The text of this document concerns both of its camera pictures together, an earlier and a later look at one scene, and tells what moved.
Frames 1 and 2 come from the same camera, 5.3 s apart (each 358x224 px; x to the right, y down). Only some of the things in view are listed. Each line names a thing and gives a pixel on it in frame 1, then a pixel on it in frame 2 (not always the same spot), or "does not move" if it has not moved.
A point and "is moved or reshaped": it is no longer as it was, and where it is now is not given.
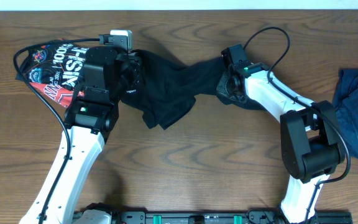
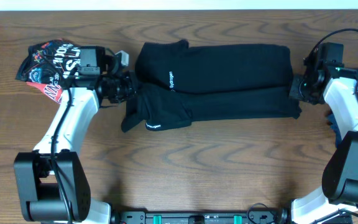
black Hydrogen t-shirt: [168, 88] is moved or reshaped
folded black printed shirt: [58, 64] does not move
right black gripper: [220, 88] to [294, 93]
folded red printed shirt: [63, 97] does not move
